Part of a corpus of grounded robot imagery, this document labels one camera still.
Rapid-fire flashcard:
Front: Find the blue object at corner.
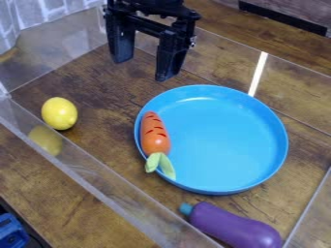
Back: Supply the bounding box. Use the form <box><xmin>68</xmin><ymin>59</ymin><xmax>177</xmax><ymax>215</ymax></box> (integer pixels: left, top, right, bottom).
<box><xmin>0</xmin><ymin>213</ymin><xmax>29</xmax><ymax>248</ymax></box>

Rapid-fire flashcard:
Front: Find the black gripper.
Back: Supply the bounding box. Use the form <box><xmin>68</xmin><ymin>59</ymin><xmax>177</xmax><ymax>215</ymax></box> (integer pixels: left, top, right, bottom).
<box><xmin>104</xmin><ymin>0</ymin><xmax>200</xmax><ymax>82</ymax></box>

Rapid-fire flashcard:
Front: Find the yellow toy lemon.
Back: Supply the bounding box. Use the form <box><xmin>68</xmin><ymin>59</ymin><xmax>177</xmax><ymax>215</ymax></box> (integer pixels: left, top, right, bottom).
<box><xmin>41</xmin><ymin>97</ymin><xmax>77</xmax><ymax>131</ymax></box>

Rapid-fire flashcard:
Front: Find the clear acrylic enclosure wall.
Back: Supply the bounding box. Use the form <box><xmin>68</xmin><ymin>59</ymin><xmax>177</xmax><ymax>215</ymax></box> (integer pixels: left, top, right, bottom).
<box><xmin>0</xmin><ymin>1</ymin><xmax>331</xmax><ymax>248</ymax></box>

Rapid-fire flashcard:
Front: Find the orange toy carrot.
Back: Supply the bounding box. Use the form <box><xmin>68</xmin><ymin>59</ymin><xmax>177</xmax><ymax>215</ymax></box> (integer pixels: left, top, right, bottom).
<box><xmin>140</xmin><ymin>111</ymin><xmax>176</xmax><ymax>179</ymax></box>

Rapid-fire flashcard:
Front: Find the white curtain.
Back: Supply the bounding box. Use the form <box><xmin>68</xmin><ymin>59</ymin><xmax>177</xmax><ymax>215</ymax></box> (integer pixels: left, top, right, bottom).
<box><xmin>0</xmin><ymin>0</ymin><xmax>105</xmax><ymax>54</ymax></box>

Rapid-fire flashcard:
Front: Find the purple toy eggplant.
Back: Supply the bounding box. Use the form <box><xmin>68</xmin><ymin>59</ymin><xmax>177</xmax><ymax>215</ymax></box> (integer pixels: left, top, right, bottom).
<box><xmin>180</xmin><ymin>201</ymin><xmax>281</xmax><ymax>248</ymax></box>

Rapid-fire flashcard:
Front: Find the blue plastic plate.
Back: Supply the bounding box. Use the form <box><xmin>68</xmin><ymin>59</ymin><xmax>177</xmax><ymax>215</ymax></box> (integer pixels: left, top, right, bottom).
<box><xmin>141</xmin><ymin>84</ymin><xmax>288</xmax><ymax>195</ymax></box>

